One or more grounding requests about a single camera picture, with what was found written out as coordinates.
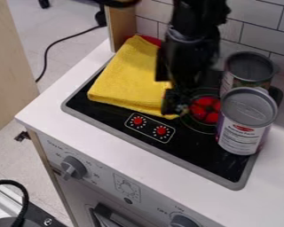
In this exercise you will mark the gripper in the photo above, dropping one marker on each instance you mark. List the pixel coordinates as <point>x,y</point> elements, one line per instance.
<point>190,63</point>

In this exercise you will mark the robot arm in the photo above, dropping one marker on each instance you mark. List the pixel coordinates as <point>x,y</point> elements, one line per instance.
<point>197,14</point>

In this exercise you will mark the yellow cloth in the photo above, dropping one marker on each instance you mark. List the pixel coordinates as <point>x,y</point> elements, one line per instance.
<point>128,76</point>

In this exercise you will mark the toy stove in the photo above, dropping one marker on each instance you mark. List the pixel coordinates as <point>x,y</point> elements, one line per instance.
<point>188,147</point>

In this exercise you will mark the red toy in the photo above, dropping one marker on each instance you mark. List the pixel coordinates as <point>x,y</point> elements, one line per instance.
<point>152,40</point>

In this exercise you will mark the white label can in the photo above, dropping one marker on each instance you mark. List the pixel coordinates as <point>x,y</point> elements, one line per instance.
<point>243,124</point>

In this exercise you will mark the silver can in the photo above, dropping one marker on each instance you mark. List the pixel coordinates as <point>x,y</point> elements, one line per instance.
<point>247,69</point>

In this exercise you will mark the wooden board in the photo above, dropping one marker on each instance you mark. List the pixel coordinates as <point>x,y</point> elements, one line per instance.
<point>8,65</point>

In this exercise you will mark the wooden post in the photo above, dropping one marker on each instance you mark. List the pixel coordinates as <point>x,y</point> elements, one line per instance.
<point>121,26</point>

